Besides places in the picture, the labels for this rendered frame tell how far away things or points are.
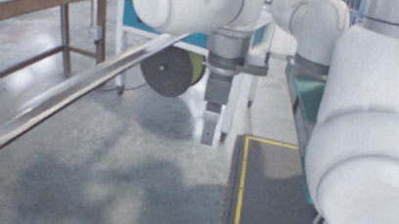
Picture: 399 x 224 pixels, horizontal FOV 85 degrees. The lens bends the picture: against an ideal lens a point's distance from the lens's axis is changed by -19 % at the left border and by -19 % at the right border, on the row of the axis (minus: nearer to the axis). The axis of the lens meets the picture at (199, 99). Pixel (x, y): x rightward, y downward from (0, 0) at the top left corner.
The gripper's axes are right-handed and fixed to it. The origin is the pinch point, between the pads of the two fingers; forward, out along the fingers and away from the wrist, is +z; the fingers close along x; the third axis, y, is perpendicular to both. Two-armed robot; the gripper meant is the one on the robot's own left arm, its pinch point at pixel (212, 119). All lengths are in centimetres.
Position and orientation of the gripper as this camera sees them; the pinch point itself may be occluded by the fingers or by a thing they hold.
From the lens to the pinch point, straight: 63.3
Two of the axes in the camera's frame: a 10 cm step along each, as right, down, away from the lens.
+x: -2.0, 4.7, -8.6
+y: -9.7, -2.3, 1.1
